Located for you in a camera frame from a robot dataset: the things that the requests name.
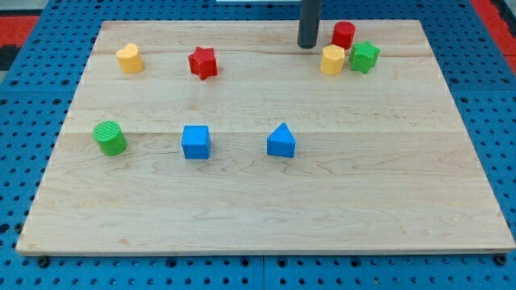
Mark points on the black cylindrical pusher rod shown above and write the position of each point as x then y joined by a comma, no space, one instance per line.
309,17

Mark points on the yellow hexagon block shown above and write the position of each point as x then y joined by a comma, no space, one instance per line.
333,58

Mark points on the green star block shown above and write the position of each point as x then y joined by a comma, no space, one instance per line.
363,56

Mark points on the red star block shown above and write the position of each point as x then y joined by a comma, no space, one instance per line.
202,62

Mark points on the red cylinder block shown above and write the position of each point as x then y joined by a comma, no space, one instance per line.
343,34

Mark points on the blue triangle block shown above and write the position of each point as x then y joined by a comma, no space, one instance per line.
281,142

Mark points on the blue cube block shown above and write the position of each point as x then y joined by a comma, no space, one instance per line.
195,142

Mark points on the light wooden board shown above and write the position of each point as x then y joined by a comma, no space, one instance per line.
383,164

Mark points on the yellow heart block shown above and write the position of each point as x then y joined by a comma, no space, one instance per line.
129,59

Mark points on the green cylinder block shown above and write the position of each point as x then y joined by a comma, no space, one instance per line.
109,138

